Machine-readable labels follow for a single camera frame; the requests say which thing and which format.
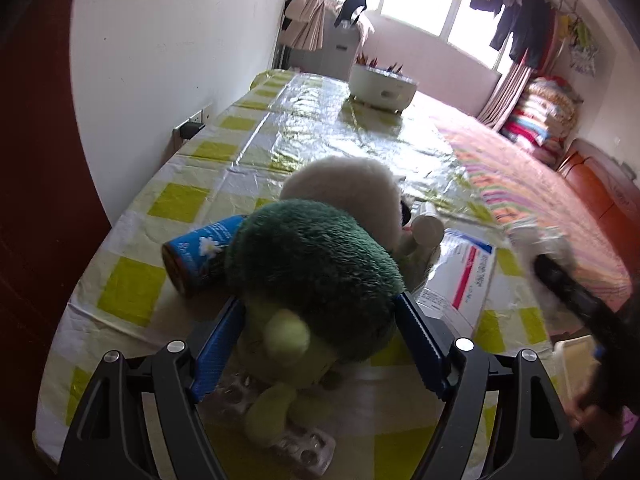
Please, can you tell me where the white round pot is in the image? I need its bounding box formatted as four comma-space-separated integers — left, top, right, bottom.
348, 62, 418, 112

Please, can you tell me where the silver blister pack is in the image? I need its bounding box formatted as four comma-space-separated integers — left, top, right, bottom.
215, 372, 337, 477

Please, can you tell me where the reddish sticks bundle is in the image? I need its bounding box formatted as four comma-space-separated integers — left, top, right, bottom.
354, 52, 416, 79

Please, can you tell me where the stack of folded quilts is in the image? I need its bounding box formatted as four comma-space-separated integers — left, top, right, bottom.
500, 76, 584, 167

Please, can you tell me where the blue printed can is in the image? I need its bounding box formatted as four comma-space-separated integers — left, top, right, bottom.
161, 214, 247, 299

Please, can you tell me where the white box with red stripe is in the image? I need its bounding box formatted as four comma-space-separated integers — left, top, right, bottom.
417, 228, 497, 337

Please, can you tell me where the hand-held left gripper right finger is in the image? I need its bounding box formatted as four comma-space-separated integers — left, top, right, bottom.
397, 290, 583, 480

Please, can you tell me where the hanging clip rack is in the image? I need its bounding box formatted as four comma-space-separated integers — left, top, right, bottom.
566, 14, 601, 77

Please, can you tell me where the dark red wooden door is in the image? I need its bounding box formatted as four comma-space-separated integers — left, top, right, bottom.
0, 0, 114, 411

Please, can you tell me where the striped pink curtain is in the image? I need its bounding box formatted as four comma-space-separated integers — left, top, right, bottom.
477, 55, 536, 133

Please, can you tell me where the wooden headboard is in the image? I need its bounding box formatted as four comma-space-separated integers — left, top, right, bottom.
557, 139, 640, 247

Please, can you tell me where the bright window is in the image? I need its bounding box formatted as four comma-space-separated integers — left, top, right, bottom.
320, 0, 516, 77

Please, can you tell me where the small white bottle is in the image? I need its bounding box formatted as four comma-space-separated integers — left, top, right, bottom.
410, 201, 446, 247

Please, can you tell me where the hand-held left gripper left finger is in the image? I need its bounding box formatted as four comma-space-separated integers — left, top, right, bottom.
59, 297, 247, 480

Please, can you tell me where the white standing appliance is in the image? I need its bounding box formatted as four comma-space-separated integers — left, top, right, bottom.
320, 10, 362, 82

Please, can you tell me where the row of hanging clothes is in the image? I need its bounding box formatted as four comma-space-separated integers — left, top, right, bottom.
422, 0, 562, 70

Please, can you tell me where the grey-white fluffy plush toy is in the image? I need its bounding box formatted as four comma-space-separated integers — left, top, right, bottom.
279, 156, 441, 291

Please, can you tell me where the green broccoli plush toy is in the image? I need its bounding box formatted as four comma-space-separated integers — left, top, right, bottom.
222, 199, 407, 448

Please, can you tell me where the white plastic wrap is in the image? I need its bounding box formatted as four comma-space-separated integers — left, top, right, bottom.
509, 224, 576, 323

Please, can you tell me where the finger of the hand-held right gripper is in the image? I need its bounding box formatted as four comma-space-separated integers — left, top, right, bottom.
532, 254, 608, 333

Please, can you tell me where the grey wall socket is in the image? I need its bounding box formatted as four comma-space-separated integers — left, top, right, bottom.
172, 102, 214, 152

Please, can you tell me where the beige curtain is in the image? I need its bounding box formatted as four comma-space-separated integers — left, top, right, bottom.
281, 0, 342, 52

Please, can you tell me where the white rectangular container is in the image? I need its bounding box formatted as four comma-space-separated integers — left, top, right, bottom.
552, 337, 601, 402

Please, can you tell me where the striped bed sheet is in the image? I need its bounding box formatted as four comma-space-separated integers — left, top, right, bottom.
435, 95, 633, 311

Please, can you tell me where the yellow checked plastic tablecloth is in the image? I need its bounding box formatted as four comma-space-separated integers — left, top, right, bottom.
32, 70, 557, 480

